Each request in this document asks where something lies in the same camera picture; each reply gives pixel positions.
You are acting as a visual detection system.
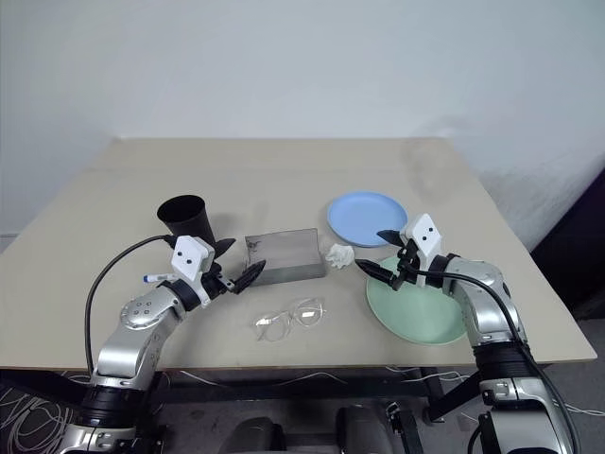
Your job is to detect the green plate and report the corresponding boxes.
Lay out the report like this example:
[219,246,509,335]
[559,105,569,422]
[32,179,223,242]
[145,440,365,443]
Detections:
[366,254,467,345]

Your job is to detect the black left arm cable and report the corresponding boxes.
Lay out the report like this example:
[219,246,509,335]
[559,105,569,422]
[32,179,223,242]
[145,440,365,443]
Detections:
[83,234,177,377]

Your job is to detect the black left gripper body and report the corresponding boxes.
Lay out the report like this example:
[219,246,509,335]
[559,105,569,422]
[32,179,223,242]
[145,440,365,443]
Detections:
[201,262,235,300]

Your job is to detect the black metal table frame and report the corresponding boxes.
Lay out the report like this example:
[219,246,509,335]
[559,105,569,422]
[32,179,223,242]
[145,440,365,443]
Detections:
[0,363,481,425]

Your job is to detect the thin white wire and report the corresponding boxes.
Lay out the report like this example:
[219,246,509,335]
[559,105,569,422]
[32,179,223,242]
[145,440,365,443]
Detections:
[179,364,476,385]

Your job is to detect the black plastic cup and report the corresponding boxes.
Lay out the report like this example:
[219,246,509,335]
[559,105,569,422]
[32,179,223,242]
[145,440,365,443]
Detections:
[156,193,215,247]

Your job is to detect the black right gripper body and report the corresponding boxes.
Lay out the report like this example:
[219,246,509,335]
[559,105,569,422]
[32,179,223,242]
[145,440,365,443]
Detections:
[390,239,424,290]

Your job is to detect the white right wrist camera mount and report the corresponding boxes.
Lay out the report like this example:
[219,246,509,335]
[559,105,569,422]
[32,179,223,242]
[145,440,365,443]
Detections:
[399,213,444,288]

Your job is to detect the white wire tangle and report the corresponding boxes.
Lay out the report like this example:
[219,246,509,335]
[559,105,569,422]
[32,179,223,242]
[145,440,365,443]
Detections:
[0,373,75,454]

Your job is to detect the white paper ball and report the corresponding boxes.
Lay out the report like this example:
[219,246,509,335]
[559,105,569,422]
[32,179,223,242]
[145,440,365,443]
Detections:
[325,243,355,270]

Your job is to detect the grey glasses case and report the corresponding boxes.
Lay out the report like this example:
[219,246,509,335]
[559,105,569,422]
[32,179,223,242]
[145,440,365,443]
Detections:
[244,228,327,288]

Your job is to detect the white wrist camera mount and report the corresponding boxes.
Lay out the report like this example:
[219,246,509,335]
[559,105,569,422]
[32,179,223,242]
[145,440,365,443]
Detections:
[169,235,216,308]
[399,213,444,288]

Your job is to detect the blue plate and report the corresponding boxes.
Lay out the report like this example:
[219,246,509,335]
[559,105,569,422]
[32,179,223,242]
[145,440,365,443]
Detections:
[327,190,408,250]

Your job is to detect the clear frame glasses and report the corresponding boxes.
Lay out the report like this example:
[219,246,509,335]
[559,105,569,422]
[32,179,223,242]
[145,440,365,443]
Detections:
[250,296,330,343]

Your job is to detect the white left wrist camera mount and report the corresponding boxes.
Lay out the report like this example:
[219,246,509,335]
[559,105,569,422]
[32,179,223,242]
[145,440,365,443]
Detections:
[169,235,216,308]

